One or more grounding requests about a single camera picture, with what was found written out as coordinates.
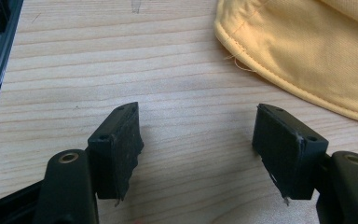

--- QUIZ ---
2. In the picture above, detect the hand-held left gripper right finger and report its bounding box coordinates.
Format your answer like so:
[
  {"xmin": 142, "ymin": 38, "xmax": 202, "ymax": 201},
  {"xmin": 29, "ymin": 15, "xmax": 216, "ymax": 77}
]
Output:
[{"xmin": 251, "ymin": 103, "xmax": 358, "ymax": 224}]

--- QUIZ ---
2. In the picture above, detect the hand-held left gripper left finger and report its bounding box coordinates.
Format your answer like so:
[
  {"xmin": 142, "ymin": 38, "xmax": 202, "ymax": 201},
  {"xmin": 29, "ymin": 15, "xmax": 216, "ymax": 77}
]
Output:
[{"xmin": 32, "ymin": 101, "xmax": 145, "ymax": 224}]

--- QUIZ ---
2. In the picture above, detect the yellow cloth garment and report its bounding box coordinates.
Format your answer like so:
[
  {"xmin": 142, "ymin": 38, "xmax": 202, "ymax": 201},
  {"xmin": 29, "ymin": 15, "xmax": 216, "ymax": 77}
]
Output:
[{"xmin": 213, "ymin": 0, "xmax": 358, "ymax": 126}]

